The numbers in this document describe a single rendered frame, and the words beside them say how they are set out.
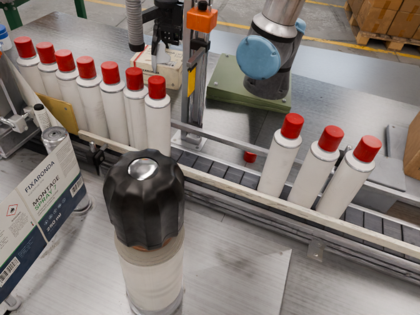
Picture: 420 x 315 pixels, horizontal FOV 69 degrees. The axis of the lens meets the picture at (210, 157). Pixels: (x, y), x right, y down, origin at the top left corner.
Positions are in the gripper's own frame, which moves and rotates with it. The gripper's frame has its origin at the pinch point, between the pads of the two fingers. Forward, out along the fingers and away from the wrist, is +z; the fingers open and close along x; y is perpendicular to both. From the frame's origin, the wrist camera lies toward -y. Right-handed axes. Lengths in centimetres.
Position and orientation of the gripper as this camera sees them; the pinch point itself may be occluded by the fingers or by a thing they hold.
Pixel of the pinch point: (160, 62)
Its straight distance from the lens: 107.5
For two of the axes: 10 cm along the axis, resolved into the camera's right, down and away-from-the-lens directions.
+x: 2.1, -6.8, 7.0
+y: 9.7, 2.2, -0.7
